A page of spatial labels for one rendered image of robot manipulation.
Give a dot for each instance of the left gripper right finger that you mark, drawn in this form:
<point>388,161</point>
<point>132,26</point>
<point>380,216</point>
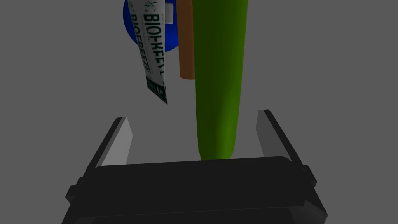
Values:
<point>273,137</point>

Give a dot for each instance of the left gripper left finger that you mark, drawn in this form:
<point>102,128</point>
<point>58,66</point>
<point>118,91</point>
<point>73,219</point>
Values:
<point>115,146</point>

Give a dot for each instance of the green cucumber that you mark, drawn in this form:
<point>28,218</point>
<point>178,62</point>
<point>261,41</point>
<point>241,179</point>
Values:
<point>218,77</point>

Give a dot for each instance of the white printed tube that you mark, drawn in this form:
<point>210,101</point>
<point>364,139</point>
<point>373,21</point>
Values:
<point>151,46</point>

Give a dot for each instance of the blue round object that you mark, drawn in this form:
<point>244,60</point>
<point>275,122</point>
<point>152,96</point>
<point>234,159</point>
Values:
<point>169,34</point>

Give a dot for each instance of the brown stick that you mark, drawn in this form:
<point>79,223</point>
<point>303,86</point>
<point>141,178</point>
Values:
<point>186,40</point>

